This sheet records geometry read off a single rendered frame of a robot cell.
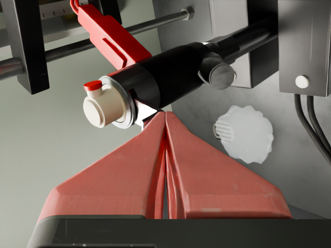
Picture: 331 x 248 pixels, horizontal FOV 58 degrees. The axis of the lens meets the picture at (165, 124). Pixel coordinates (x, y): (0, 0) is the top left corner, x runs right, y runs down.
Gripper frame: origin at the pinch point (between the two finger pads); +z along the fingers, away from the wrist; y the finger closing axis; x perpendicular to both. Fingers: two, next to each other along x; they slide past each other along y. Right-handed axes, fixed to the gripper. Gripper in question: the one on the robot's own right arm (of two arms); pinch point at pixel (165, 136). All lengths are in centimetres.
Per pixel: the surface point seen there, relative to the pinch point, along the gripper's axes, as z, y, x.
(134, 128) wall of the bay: 33.0, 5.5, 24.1
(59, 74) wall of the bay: 28.0, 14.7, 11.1
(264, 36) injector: 12.1, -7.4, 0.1
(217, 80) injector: 4.0, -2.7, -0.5
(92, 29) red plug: 7.4, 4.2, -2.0
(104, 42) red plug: 6.3, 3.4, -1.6
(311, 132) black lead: 8.5, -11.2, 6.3
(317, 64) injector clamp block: 10.5, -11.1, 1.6
